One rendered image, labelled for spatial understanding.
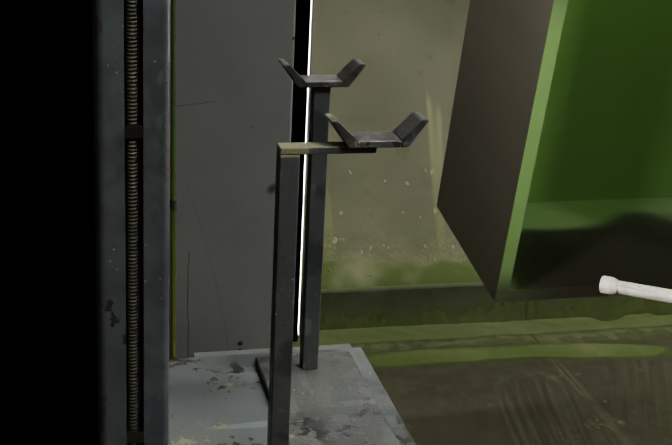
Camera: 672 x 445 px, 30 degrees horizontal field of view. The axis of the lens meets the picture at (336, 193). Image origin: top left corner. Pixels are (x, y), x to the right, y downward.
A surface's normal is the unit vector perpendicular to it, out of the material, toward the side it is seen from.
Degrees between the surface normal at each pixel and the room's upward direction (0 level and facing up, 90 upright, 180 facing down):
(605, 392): 0
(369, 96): 57
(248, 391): 0
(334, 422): 0
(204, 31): 90
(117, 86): 90
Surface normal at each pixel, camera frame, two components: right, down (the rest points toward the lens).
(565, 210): 0.10, -0.87
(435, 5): 0.22, -0.25
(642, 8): 0.24, 0.50
